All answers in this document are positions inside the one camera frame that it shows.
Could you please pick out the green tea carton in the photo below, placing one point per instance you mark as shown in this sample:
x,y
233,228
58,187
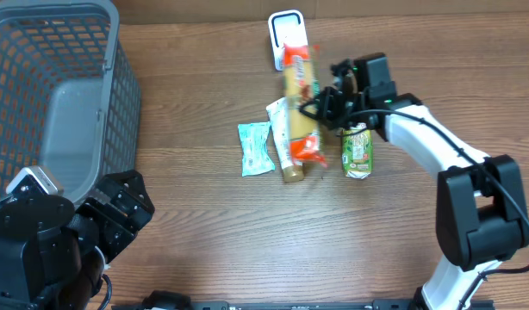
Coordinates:
x,y
357,152

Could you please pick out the white cosmetic tube gold cap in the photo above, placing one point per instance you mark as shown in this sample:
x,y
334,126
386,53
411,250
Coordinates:
x,y
277,113

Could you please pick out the white barcode scanner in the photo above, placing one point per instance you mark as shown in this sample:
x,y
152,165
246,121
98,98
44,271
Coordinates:
x,y
286,28

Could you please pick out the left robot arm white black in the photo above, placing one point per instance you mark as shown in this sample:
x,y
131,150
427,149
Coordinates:
x,y
53,254

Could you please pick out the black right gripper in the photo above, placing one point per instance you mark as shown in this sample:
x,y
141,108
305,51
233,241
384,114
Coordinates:
x,y
328,109

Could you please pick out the grey plastic mesh basket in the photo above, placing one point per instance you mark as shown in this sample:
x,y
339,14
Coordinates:
x,y
69,99

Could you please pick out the orange spaghetti packet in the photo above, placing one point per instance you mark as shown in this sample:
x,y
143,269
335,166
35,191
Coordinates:
x,y
300,86

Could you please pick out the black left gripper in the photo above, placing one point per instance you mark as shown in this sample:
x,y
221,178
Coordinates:
x,y
133,215

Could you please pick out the teal snack packet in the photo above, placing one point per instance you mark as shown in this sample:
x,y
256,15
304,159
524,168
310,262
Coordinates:
x,y
253,140

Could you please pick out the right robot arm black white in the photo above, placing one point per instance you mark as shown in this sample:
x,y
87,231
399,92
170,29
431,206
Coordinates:
x,y
482,224

